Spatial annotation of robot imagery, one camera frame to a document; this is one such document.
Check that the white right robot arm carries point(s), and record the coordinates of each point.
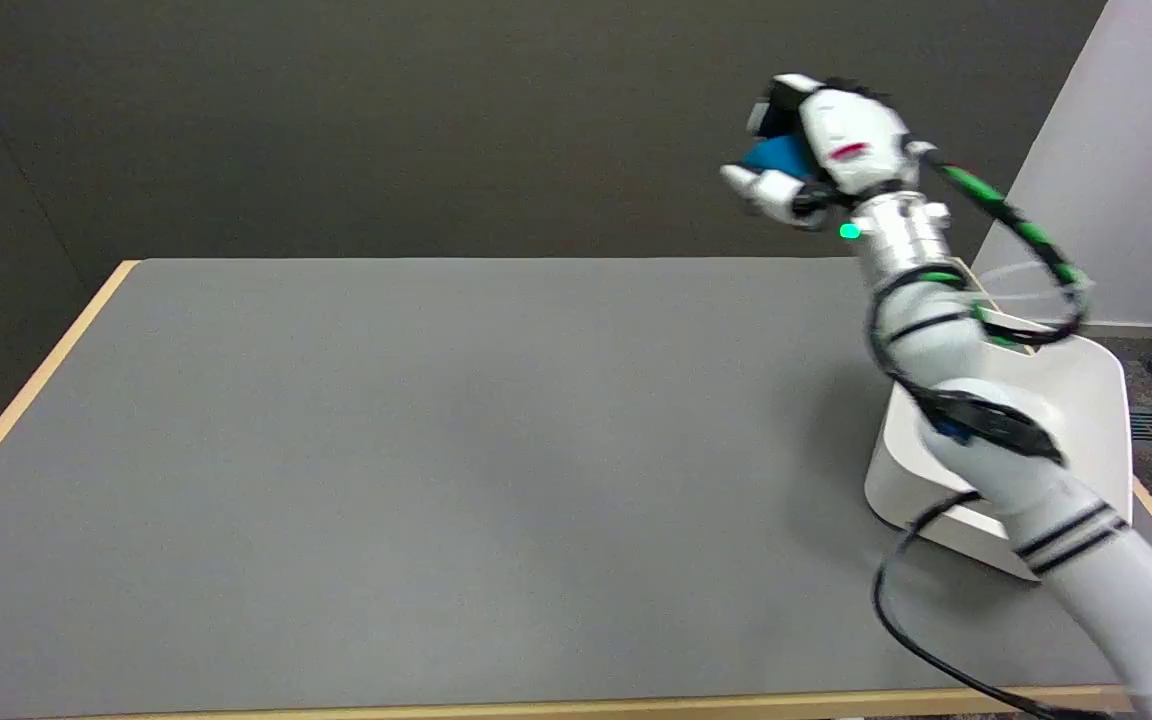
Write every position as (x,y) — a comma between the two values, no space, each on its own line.
(966,400)

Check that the blue wooden cube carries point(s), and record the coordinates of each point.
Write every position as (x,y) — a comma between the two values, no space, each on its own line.
(781,155)

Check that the white box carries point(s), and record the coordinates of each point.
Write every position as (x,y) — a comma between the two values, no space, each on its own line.
(1091,400)

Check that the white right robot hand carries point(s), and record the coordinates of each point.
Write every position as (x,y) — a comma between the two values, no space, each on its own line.
(851,140)

